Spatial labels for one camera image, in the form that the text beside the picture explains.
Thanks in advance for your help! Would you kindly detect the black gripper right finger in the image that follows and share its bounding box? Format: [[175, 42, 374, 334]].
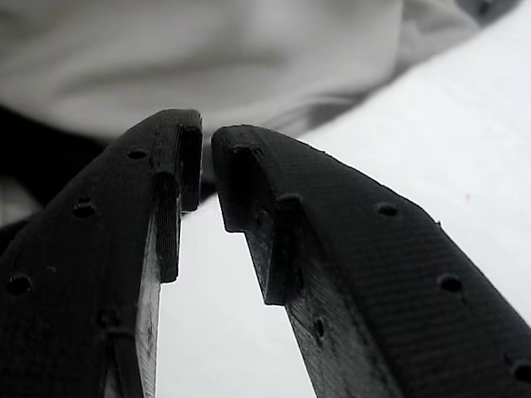
[[193, 122, 531, 398]]

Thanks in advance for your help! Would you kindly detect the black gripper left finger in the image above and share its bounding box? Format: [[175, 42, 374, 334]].
[[0, 94, 208, 398]]

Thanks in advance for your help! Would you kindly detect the large white paper sheet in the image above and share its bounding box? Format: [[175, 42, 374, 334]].
[[153, 0, 531, 398]]

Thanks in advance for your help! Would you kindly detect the man in beige hoodie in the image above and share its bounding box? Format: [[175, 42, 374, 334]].
[[0, 0, 486, 274]]

